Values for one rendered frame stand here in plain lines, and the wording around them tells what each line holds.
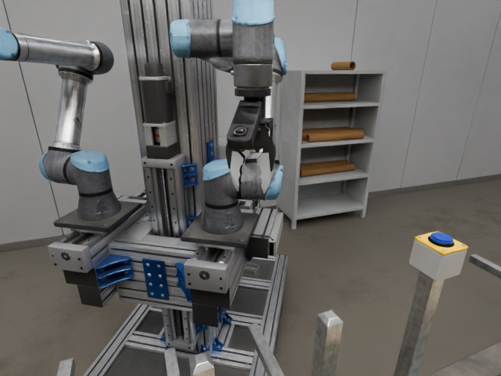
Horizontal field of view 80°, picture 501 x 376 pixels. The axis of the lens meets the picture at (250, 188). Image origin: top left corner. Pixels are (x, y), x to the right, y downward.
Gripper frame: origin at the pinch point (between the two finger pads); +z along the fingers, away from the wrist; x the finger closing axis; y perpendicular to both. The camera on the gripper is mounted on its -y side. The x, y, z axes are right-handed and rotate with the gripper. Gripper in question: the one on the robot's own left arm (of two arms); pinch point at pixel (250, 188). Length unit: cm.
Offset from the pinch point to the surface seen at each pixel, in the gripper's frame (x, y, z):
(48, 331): 143, 57, 132
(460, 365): -62, 20, 62
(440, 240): -39.0, 1.1, 8.6
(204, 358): 2.3, -25.1, 20.4
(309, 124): -7, 278, 31
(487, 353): -72, 27, 62
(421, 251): -36.2, 1.7, 11.9
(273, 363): -6, -1, 50
